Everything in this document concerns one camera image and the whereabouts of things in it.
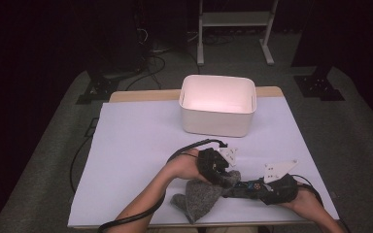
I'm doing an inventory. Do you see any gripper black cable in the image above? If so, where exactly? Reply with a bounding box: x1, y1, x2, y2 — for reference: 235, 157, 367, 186
96, 138, 228, 233
290, 174, 325, 209

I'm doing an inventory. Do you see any black looped floor cable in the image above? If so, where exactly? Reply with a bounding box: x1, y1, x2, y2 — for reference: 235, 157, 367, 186
124, 53, 167, 92

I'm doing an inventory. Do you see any thin black floor cable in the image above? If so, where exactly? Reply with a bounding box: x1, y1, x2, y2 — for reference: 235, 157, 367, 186
69, 117, 100, 194

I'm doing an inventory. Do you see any person's right hand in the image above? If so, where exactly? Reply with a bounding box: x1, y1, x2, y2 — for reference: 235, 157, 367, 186
279, 183, 322, 215

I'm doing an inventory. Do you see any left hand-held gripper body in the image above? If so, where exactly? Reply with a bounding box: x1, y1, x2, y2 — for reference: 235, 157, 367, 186
196, 147, 240, 188

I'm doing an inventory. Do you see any person's left hand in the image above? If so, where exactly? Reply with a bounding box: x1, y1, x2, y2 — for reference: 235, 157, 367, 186
164, 148, 210, 183

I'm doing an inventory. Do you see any white plastic bin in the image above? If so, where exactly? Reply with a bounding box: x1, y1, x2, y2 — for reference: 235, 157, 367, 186
178, 74, 258, 139

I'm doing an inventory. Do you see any grey cloth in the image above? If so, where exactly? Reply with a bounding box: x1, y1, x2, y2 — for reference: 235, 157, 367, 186
169, 169, 243, 225

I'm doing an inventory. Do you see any pale lilac table mat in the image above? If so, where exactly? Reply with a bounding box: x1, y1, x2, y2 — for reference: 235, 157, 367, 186
67, 96, 340, 229

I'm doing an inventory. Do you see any black stand base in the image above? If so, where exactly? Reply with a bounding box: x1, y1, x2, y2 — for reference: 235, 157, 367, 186
292, 66, 346, 102
75, 69, 121, 106

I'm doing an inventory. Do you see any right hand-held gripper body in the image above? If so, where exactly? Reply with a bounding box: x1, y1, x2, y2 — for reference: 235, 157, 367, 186
258, 158, 299, 206

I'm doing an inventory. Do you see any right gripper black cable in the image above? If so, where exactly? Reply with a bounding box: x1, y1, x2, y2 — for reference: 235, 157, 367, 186
290, 174, 325, 209

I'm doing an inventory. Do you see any wooden table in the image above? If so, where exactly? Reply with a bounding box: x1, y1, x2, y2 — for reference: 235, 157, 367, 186
67, 85, 340, 230

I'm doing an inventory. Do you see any white metal stand frame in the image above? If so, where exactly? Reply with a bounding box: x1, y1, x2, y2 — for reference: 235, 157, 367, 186
196, 0, 280, 67

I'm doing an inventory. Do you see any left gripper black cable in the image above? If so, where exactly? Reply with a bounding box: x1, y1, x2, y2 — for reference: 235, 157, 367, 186
96, 138, 228, 233

